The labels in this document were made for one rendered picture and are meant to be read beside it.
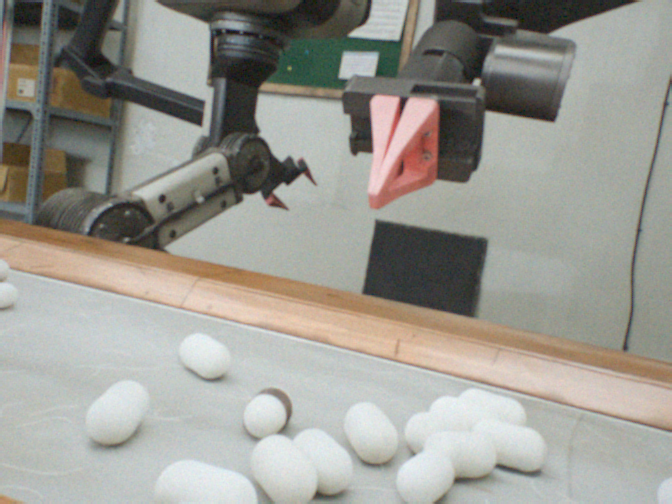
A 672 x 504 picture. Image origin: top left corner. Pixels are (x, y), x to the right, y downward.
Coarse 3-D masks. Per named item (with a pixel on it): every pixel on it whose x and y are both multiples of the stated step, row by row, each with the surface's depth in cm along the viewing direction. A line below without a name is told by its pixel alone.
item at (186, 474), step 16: (176, 464) 21; (192, 464) 21; (208, 464) 22; (160, 480) 21; (176, 480) 21; (192, 480) 21; (208, 480) 21; (224, 480) 21; (240, 480) 21; (160, 496) 21; (176, 496) 20; (192, 496) 20; (208, 496) 20; (224, 496) 20; (240, 496) 20
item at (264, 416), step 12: (264, 396) 29; (252, 408) 28; (264, 408) 28; (276, 408) 28; (252, 420) 28; (264, 420) 28; (276, 420) 28; (252, 432) 28; (264, 432) 28; (276, 432) 29
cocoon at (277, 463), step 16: (256, 448) 24; (272, 448) 24; (288, 448) 24; (256, 464) 24; (272, 464) 23; (288, 464) 23; (304, 464) 23; (256, 480) 24; (272, 480) 23; (288, 480) 22; (304, 480) 23; (272, 496) 23; (288, 496) 22; (304, 496) 23
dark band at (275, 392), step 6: (264, 390) 30; (270, 390) 30; (276, 390) 30; (282, 390) 30; (276, 396) 29; (282, 396) 30; (288, 396) 30; (282, 402) 29; (288, 402) 30; (288, 408) 29; (288, 414) 29
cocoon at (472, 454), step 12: (444, 432) 28; (456, 432) 28; (468, 432) 28; (432, 444) 27; (444, 444) 27; (456, 444) 27; (468, 444) 28; (480, 444) 28; (492, 444) 28; (456, 456) 27; (468, 456) 27; (480, 456) 27; (492, 456) 28; (456, 468) 27; (468, 468) 27; (480, 468) 28; (492, 468) 28
